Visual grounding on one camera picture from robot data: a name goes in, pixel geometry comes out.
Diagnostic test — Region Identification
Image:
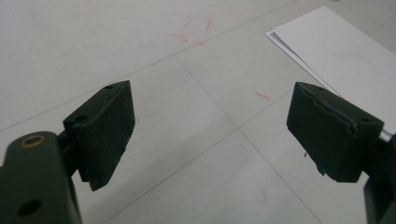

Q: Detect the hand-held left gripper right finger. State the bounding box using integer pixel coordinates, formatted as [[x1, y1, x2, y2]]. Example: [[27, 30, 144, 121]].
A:
[[286, 81, 385, 184]]

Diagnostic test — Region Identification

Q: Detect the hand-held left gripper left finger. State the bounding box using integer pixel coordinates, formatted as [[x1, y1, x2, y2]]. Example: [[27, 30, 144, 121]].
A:
[[63, 79, 136, 191]]

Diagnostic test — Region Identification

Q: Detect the white paper sheet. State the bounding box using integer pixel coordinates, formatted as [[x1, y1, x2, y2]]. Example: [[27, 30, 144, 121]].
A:
[[264, 6, 396, 143]]

